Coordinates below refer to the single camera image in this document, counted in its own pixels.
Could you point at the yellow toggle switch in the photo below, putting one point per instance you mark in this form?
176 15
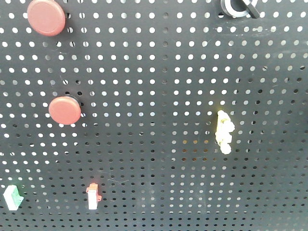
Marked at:
223 132

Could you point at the white green rocker switch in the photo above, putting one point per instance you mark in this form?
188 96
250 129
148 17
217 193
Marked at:
12 197

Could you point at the lower red mushroom button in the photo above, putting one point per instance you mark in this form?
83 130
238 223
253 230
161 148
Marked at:
65 110

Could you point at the black perforated pegboard panel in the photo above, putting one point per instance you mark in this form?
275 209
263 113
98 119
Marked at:
150 77

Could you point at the black rotary knob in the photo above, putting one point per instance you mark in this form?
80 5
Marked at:
240 8

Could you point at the upper red mushroom button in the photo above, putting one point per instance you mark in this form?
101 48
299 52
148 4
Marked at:
46 17

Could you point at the white red rocker switch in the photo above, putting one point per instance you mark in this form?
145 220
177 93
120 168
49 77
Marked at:
93 197

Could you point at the red mushroom button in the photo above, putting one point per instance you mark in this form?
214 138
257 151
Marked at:
65 110
46 17

